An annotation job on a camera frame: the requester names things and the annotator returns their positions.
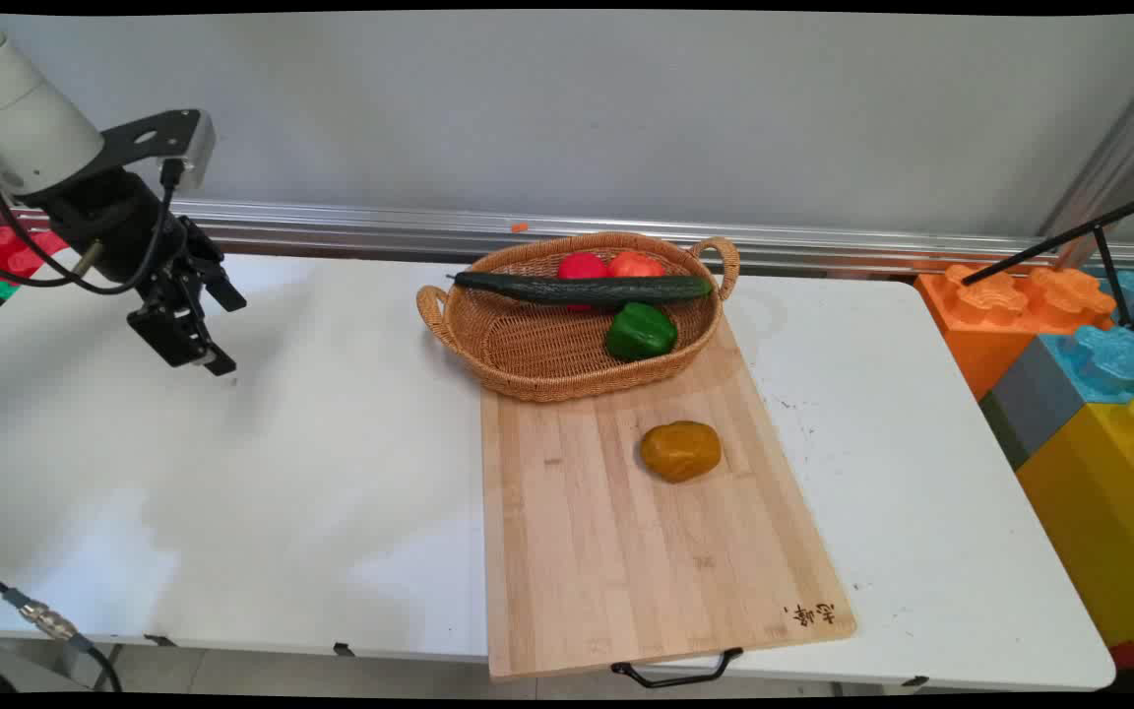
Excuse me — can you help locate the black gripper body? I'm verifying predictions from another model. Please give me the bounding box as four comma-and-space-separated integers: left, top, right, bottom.
32, 167, 197, 288

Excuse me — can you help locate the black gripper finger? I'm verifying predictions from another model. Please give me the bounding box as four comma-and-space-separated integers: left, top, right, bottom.
179, 218, 248, 315
127, 270, 238, 378

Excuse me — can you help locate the long dark green cucumber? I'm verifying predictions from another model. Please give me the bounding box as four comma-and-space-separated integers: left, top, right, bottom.
447, 272, 716, 307

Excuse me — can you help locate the large red toy block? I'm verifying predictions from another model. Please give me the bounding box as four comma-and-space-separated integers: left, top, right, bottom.
0, 224, 69, 292

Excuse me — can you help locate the woven wicker basket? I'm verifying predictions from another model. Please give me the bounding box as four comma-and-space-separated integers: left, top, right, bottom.
416, 231, 740, 403

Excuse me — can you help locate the red toy tomato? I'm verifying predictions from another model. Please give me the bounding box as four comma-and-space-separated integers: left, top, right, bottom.
556, 252, 610, 314

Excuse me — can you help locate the orange-red toy tomato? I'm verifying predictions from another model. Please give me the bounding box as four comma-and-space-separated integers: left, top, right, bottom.
607, 250, 668, 280

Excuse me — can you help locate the green toy bell pepper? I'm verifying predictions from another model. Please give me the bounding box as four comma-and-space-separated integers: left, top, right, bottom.
605, 301, 679, 362

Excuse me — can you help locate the wooden cutting board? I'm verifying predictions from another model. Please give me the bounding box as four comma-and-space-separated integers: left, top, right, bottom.
479, 315, 858, 688

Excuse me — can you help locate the yellow-brown toy potato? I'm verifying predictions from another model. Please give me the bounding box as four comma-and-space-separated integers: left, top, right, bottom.
639, 420, 724, 484

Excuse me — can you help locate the large orange toy block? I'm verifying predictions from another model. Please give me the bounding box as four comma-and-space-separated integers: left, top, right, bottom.
913, 263, 1117, 401

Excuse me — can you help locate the large grey toy block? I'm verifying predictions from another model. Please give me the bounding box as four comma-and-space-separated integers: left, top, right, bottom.
977, 335, 1086, 472

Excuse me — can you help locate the black tripod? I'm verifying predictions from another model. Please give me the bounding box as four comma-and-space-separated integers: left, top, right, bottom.
961, 186, 1134, 345

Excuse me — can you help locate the large blue toy block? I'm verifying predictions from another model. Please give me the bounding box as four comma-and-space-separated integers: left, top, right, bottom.
1038, 268, 1134, 406

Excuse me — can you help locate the large yellow toy block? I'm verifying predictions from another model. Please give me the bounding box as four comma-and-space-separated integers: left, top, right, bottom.
1014, 396, 1134, 687

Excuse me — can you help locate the silver black wrist camera mount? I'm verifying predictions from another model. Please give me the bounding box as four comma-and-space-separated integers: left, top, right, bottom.
98, 108, 218, 194

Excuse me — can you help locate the aluminium wall rail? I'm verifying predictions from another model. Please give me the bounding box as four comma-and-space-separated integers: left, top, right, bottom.
0, 197, 1134, 279

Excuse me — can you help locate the black cable with metal connector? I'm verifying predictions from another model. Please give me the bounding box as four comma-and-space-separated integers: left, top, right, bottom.
0, 558, 124, 694

